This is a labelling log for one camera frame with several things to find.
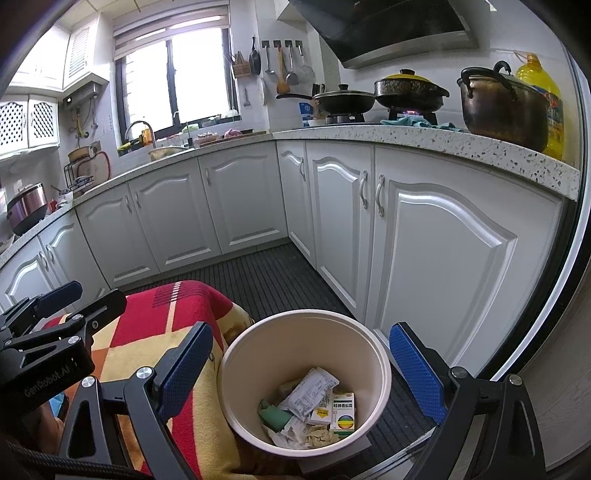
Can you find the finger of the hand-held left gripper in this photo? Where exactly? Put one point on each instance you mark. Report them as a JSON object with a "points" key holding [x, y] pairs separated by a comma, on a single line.
{"points": [[106, 307], [60, 295]]}

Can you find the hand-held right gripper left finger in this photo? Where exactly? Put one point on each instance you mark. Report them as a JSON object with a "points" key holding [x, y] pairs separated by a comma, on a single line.
{"points": [[184, 369]]}

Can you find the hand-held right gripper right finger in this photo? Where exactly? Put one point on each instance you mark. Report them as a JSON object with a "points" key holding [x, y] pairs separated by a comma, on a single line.
{"points": [[418, 374]]}

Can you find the green striped medicine box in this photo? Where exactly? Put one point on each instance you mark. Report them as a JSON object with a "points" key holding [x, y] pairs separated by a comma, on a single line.
{"points": [[344, 415]]}

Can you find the green sponge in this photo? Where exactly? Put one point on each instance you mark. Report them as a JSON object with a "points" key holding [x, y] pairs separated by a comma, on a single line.
{"points": [[274, 415]]}

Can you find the white printed paper leaflet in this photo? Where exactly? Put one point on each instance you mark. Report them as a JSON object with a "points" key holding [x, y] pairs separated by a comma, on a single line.
{"points": [[307, 390]]}

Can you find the beige paper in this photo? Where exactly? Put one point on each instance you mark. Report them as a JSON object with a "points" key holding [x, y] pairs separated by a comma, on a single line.
{"points": [[321, 438]]}

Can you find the cream plastic bin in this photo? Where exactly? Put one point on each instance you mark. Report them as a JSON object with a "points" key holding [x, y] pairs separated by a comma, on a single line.
{"points": [[300, 337]]}

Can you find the white tissue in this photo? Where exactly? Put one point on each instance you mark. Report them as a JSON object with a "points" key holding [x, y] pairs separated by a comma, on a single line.
{"points": [[291, 436]]}

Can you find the red yellow printed blanket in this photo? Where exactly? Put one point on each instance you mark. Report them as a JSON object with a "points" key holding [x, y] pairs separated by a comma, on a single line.
{"points": [[138, 323]]}

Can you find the light blue packet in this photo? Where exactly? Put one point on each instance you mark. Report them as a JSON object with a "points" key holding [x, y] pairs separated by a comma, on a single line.
{"points": [[59, 408]]}

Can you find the rose metal rice cooker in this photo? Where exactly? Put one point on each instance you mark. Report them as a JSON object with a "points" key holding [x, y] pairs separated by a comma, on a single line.
{"points": [[27, 207]]}

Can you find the white lower kitchen cabinets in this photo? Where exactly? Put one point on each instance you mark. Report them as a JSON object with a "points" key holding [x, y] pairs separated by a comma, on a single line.
{"points": [[438, 240]]}

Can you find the red rimmed cutting board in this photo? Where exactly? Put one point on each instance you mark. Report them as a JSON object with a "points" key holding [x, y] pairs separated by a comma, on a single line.
{"points": [[102, 164]]}

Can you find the bowl by sink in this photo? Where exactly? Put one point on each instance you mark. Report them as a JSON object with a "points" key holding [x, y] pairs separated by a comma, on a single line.
{"points": [[166, 153]]}

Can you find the white lattice upper cabinets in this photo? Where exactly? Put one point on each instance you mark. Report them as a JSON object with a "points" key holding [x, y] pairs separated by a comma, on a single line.
{"points": [[41, 120]]}

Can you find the curved metal faucet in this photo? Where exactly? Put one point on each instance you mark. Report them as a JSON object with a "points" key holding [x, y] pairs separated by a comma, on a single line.
{"points": [[152, 134]]}

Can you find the white water heater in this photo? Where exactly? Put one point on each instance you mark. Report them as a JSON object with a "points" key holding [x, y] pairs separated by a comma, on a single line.
{"points": [[83, 94]]}

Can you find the speckled kitchen countertop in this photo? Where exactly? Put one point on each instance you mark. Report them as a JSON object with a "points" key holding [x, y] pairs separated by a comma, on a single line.
{"points": [[415, 134]]}

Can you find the kitchen window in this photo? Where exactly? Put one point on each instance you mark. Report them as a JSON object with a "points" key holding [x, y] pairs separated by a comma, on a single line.
{"points": [[194, 78]]}

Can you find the teal cloth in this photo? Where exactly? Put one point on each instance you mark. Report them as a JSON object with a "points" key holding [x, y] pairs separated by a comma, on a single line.
{"points": [[406, 122]]}

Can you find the gas stove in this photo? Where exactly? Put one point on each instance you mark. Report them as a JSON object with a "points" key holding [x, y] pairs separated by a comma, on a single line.
{"points": [[341, 120]]}

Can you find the chopstick holder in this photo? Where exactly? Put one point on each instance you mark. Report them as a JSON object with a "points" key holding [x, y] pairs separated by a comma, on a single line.
{"points": [[241, 67]]}

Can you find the blue white bag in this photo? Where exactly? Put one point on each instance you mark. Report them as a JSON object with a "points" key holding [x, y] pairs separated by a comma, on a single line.
{"points": [[304, 115]]}

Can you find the large dark metal pot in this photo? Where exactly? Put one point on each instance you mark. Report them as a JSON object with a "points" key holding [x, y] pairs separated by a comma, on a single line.
{"points": [[503, 110]]}

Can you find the black frying pan with lid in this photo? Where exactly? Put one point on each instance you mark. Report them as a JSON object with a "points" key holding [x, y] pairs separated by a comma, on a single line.
{"points": [[344, 101]]}

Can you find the hanging wooden spatula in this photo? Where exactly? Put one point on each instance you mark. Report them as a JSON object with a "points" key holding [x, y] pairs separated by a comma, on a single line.
{"points": [[281, 85]]}

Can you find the yellow lid cooking pot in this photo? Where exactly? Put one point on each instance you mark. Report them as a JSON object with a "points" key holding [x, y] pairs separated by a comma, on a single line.
{"points": [[411, 90]]}

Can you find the hanging small frying pan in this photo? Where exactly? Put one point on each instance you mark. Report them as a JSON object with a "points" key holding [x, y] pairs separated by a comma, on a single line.
{"points": [[255, 60]]}

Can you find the hanging metal ladle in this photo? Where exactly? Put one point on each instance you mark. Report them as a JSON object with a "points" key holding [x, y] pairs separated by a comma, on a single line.
{"points": [[270, 69]]}

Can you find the hanging metal skimmer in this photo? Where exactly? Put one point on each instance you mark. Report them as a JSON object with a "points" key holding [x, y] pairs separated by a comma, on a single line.
{"points": [[305, 74]]}

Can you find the yellow oil bottle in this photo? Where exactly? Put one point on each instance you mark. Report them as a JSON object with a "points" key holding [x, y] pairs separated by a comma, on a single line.
{"points": [[551, 92]]}

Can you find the black range hood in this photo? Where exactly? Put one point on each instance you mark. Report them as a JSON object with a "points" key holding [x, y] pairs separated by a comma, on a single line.
{"points": [[392, 27]]}

